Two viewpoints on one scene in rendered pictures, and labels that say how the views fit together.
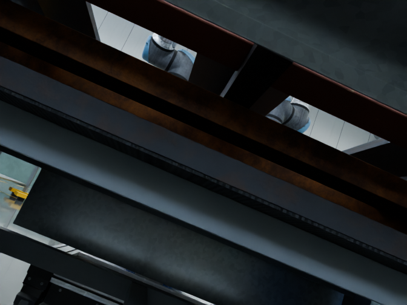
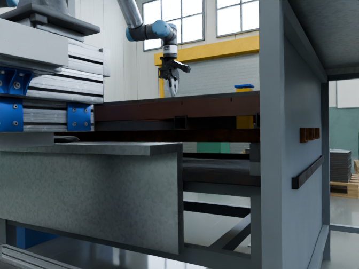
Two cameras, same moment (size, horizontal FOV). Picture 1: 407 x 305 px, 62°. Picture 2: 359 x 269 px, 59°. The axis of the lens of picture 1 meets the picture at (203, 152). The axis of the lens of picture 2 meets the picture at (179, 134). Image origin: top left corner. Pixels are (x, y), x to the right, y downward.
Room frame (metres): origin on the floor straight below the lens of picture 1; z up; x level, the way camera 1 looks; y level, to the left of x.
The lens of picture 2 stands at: (2.09, 1.08, 0.72)
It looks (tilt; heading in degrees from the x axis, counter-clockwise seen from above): 1 degrees down; 214
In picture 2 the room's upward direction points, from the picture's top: 1 degrees counter-clockwise
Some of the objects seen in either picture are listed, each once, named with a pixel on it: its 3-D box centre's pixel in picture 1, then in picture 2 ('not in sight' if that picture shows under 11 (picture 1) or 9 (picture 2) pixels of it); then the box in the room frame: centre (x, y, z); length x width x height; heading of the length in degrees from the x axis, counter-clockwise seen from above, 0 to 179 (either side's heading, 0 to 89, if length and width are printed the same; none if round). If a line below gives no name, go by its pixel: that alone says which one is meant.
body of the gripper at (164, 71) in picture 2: not in sight; (169, 67); (0.79, 0.15, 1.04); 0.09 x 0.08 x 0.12; 95
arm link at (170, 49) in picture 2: not in sight; (169, 51); (0.79, 0.16, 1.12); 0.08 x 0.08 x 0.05
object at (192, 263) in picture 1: (214, 247); (52, 188); (1.25, -0.17, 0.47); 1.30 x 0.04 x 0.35; 95
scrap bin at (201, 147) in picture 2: not in sight; (212, 155); (-2.76, -1.49, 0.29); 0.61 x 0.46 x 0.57; 11
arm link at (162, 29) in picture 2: not in sight; (159, 30); (0.89, 0.17, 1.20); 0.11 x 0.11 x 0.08; 17
